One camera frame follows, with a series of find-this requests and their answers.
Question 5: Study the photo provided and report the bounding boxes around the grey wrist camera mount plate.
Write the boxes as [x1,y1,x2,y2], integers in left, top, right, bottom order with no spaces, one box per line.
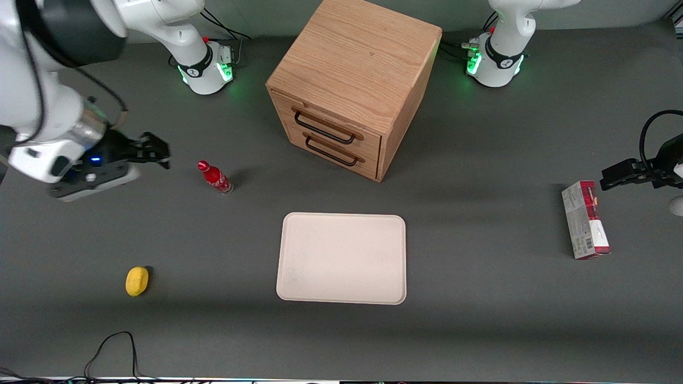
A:
[50,162,142,202]

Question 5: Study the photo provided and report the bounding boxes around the black arm base cables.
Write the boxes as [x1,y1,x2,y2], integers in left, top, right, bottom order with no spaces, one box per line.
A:
[440,11,500,62]
[198,7,251,42]

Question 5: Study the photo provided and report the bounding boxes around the wooden drawer with tall front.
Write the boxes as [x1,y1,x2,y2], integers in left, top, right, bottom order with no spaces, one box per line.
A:
[269,88,383,158]

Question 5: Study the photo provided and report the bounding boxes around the black right arm base cables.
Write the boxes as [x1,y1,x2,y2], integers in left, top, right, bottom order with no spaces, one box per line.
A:
[198,7,251,42]

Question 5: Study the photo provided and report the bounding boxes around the wooden two-drawer cabinet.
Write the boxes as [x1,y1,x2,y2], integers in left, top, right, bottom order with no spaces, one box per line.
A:
[265,0,443,183]

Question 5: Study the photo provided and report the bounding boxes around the wooden drawer with short front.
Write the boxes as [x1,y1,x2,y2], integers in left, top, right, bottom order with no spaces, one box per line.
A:
[284,122,381,182]

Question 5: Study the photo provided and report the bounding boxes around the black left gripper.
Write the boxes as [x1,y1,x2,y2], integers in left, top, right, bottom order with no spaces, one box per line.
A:
[600,133,683,191]

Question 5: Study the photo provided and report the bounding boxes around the black left arm base cables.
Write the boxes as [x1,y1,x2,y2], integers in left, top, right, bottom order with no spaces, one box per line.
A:
[440,11,500,62]

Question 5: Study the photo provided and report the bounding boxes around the yellow lemon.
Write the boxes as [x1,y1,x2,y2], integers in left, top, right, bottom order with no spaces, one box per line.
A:
[125,266,150,297]

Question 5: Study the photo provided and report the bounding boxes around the red and grey carton box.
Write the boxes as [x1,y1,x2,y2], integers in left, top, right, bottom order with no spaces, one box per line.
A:
[561,180,612,260]

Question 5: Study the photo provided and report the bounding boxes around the black metal drawer handle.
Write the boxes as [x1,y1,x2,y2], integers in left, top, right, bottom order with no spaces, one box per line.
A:
[302,131,367,167]
[292,108,365,145]

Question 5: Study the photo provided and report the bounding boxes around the red cola bottle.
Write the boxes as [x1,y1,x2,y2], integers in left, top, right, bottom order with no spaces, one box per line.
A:
[197,160,234,196]

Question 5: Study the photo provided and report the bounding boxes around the black looped table cable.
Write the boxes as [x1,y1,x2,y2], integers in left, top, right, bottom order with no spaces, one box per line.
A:
[83,331,161,383]

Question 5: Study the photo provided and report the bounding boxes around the beige plastic tray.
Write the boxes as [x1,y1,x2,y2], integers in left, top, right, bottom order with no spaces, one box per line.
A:
[276,212,407,306]

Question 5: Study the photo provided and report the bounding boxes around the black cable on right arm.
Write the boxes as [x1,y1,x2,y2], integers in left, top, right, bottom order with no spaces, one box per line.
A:
[15,0,129,146]

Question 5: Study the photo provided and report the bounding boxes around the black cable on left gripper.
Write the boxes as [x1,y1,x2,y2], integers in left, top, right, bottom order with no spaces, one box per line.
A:
[639,109,683,172]

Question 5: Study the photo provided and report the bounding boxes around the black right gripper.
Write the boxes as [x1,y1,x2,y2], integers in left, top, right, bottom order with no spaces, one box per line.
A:
[80,130,172,172]

